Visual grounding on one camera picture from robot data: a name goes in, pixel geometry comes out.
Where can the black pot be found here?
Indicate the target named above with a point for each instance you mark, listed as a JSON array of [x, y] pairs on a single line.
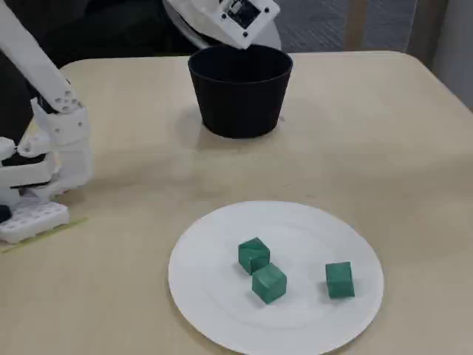
[[240, 103]]

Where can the yellow-green tape strip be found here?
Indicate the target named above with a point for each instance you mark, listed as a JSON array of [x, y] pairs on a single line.
[[74, 223]]

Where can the green block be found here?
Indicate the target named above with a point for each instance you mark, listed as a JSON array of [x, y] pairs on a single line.
[[339, 281], [269, 284], [253, 257]]

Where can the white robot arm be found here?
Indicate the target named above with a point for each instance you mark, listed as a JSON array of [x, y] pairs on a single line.
[[29, 55]]

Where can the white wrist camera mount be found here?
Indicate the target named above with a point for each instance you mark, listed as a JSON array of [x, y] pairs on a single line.
[[221, 26]]

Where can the white perforated base plate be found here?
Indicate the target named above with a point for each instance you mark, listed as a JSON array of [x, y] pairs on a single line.
[[37, 218]]

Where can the black upholstered chair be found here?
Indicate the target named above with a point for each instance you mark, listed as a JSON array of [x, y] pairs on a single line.
[[111, 29]]

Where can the wooden post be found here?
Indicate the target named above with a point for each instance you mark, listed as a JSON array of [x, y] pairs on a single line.
[[358, 26]]

